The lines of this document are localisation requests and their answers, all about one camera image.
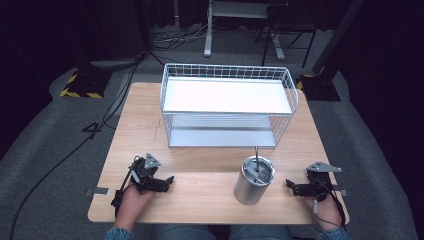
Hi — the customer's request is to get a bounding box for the grey cable with white plug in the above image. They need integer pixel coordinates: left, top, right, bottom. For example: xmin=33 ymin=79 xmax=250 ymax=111
xmin=311 ymin=199 xmax=341 ymax=228

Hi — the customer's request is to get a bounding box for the white wire rack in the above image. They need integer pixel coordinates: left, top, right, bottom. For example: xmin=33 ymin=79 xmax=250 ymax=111
xmin=159 ymin=63 xmax=300 ymax=149

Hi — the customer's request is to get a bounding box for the white desk frame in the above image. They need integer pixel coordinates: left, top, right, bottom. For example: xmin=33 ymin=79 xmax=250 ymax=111
xmin=203 ymin=0 xmax=286 ymax=62

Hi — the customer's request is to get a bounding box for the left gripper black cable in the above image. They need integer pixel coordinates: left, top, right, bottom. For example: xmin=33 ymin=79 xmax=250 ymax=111
xmin=110 ymin=155 xmax=143 ymax=218

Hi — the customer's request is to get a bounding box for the long black floor cable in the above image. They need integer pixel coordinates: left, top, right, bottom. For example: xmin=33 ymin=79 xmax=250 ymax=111
xmin=8 ymin=54 xmax=144 ymax=240

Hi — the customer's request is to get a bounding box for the bundle of floor cables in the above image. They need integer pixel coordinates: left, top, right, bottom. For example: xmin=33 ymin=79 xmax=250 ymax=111
xmin=151 ymin=18 xmax=214 ymax=53

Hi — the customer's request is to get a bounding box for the person's left leg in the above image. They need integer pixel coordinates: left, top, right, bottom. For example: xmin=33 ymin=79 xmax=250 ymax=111
xmin=149 ymin=223 xmax=218 ymax=240

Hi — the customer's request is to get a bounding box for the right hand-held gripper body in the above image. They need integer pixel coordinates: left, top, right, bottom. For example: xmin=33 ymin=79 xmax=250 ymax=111
xmin=304 ymin=161 xmax=343 ymax=198

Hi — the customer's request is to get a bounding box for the yellow black striped stand base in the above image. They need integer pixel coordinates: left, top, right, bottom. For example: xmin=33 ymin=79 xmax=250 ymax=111
xmin=59 ymin=68 xmax=113 ymax=100
xmin=295 ymin=73 xmax=342 ymax=103

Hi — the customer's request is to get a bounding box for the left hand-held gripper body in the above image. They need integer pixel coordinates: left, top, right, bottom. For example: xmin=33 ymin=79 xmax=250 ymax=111
xmin=129 ymin=153 xmax=162 ymax=194

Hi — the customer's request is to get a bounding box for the grey flat stand base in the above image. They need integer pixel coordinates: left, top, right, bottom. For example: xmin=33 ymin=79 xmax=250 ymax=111
xmin=89 ymin=57 xmax=142 ymax=72

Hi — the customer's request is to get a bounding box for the person's left hand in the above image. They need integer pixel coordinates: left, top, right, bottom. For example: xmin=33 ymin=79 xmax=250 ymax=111
xmin=114 ymin=183 xmax=157 ymax=231

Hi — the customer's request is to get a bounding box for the black chair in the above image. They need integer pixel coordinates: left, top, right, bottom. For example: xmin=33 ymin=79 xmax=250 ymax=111
xmin=254 ymin=2 xmax=318 ymax=69

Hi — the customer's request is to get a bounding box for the steel cup with lid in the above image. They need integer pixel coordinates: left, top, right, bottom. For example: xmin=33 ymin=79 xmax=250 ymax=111
xmin=233 ymin=155 xmax=276 ymax=206

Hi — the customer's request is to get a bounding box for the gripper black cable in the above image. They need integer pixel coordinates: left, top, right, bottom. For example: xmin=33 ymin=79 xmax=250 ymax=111
xmin=313 ymin=176 xmax=347 ymax=229
xmin=110 ymin=155 xmax=143 ymax=218

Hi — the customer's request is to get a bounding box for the person's right hand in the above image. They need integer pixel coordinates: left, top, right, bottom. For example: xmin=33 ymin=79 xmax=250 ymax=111
xmin=302 ymin=193 xmax=343 ymax=232

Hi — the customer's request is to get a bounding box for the person's leg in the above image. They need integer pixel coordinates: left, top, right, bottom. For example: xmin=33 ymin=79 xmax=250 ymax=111
xmin=149 ymin=223 xmax=218 ymax=240
xmin=229 ymin=224 xmax=294 ymax=240

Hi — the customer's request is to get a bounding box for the person's right leg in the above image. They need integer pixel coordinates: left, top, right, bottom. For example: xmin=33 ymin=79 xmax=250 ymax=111
xmin=229 ymin=224 xmax=294 ymax=240

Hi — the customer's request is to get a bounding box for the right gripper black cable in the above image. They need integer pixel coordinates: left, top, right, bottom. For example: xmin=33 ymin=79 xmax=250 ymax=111
xmin=313 ymin=176 xmax=347 ymax=229

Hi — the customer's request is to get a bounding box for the black slanted stand pole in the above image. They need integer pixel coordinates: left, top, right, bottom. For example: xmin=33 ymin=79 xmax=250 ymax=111
xmin=311 ymin=0 xmax=366 ymax=76

